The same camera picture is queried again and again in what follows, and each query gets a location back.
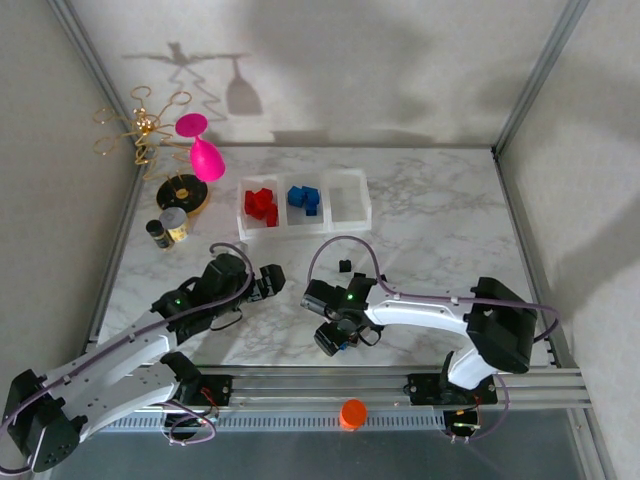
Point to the aluminium side rail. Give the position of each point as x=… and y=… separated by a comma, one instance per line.
x=125, y=215
x=522, y=225

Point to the yellow jar with grey lid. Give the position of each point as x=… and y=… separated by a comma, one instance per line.
x=173, y=222

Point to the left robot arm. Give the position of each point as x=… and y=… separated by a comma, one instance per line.
x=100, y=370

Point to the small black jar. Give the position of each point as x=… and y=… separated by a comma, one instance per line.
x=157, y=232

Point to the aluminium frame post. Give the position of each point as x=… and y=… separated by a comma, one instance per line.
x=541, y=65
x=91, y=65

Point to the clear plastic bin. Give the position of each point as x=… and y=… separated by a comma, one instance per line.
x=347, y=200
x=260, y=231
x=305, y=225

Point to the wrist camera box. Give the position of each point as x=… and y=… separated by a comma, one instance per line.
x=324, y=299
x=227, y=275

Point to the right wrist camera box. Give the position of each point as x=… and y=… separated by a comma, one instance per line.
x=324, y=299

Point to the orange plastic cap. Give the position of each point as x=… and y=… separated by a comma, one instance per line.
x=353, y=412

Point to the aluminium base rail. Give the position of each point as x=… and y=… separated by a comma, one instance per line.
x=310, y=387

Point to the small blue lego brick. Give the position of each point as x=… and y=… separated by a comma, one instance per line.
x=310, y=211

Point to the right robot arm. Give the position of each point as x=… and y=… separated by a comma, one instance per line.
x=425, y=312

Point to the long red lego brick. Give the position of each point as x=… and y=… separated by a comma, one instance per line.
x=248, y=202

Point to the pink wine glass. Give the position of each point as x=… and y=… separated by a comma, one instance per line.
x=205, y=160

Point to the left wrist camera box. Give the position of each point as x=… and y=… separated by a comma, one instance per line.
x=227, y=275

